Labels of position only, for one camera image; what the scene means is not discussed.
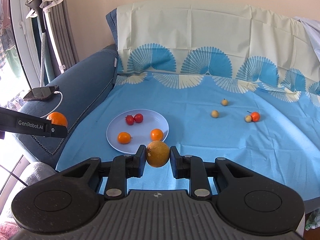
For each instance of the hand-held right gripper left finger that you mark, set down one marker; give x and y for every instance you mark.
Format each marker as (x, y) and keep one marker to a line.
(140, 162)

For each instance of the small orange mandarin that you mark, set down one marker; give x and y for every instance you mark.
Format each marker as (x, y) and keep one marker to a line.
(156, 134)
(124, 138)
(58, 118)
(255, 116)

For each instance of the black smartphone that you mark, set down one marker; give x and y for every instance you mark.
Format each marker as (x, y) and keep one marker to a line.
(40, 92)

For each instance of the blue fan-printed blanket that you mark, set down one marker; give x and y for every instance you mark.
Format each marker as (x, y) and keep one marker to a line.
(187, 130)

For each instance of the tan longan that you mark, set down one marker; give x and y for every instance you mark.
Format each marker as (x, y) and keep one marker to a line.
(224, 102)
(214, 113)
(248, 118)
(157, 155)

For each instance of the red cherry tomato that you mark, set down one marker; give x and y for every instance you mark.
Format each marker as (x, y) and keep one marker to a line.
(138, 118)
(129, 120)

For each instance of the white garment steamer pole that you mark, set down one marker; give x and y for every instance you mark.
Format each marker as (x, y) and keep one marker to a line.
(53, 37)

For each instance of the blue fabric sofa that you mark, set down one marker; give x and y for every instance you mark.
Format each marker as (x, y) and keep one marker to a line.
(82, 80)

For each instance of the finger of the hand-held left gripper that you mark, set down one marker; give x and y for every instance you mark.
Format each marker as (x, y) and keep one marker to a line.
(60, 131)

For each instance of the white window frame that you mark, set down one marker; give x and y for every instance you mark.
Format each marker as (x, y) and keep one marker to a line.
(22, 42)

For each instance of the grey curtain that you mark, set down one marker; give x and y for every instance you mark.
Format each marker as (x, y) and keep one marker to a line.
(70, 30)

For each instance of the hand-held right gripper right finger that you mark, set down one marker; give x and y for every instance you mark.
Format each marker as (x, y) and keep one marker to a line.
(175, 163)

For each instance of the grey fleece blanket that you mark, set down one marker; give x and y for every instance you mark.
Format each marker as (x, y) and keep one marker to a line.
(37, 172)

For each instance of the dark steamer head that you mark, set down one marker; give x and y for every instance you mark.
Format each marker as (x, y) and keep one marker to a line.
(36, 5)

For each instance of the light blue cloth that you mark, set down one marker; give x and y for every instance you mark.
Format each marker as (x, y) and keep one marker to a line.
(312, 35)

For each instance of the light blue round plate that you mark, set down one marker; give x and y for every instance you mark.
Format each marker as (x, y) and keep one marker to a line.
(142, 125)

